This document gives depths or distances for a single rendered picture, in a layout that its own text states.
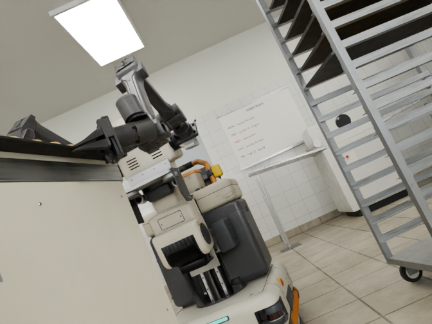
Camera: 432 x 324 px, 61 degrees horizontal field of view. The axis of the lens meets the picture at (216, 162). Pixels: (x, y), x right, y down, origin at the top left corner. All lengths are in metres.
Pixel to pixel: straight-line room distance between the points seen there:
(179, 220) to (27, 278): 1.10
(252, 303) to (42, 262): 1.08
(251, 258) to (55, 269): 1.31
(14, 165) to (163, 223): 1.05
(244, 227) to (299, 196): 3.44
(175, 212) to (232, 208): 0.33
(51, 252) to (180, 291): 1.37
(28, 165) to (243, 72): 4.95
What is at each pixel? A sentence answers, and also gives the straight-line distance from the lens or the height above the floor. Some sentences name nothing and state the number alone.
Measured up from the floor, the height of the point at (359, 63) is 0.95.
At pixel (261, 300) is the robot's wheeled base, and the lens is 1.61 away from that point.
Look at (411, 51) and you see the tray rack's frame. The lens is 2.23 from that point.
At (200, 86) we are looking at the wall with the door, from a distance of 5.55.
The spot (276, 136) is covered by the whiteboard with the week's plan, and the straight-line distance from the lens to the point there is 5.33.
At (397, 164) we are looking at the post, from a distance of 1.48.
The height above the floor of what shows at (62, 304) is 0.61.
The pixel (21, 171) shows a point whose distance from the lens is 0.77.
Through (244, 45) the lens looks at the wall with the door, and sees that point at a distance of 5.75.
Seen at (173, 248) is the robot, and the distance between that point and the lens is 1.69.
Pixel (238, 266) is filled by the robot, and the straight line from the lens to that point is 1.92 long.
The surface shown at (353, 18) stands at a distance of 1.65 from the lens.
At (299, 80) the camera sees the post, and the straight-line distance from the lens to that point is 1.94.
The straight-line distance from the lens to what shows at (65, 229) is 0.78.
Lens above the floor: 0.63
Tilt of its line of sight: 8 degrees up
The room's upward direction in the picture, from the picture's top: 24 degrees counter-clockwise
